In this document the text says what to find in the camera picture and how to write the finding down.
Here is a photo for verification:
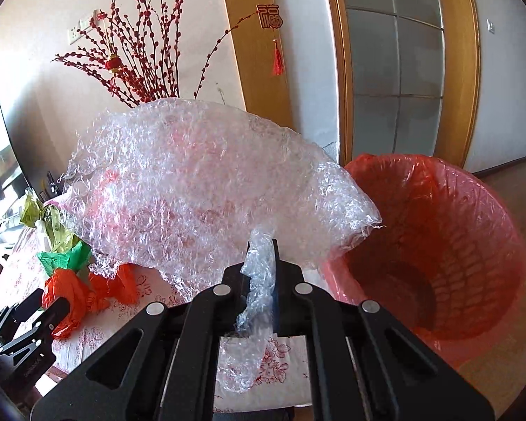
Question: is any small red lantern ornament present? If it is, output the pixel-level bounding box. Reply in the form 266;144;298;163
105;54;122;74

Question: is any red lined trash basket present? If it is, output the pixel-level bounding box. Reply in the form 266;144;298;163
323;154;526;367

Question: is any frosted glass sliding door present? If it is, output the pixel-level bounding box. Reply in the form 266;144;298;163
345;0;445;156

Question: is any light green plastic bag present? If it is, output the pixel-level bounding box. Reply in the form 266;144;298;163
20;190;80;253

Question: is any dark green plastic bag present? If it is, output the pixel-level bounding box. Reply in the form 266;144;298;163
37;240;92;276

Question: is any red fu tassel ornament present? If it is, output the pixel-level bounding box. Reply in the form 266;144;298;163
256;3;285;76

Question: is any glass tv stand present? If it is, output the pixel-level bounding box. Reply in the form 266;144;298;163
0;213;25;265

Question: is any small orange plastic bag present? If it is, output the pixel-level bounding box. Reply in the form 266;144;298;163
88;263;139;312

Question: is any clear bubble wrap sheet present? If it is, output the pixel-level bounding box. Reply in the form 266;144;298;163
60;98;382;393

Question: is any white switch right wall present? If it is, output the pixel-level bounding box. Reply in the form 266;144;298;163
486;19;495;34

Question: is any red berry branch bouquet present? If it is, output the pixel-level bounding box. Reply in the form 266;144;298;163
51;0;259;108

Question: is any wooden door frame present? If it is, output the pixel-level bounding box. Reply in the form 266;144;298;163
328;0;482;167

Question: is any floral pink white tablecloth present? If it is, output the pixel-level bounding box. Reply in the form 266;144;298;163
0;224;311;413

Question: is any black flat television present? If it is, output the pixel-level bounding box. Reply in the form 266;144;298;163
0;90;62;207

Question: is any white wall light switch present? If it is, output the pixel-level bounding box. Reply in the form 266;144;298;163
70;9;107;45

